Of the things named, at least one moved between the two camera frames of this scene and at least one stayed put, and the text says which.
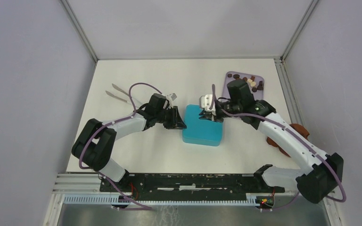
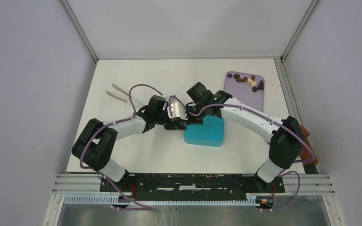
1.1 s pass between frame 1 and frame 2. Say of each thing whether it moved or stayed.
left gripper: stayed
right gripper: moved
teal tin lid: stayed
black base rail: stayed
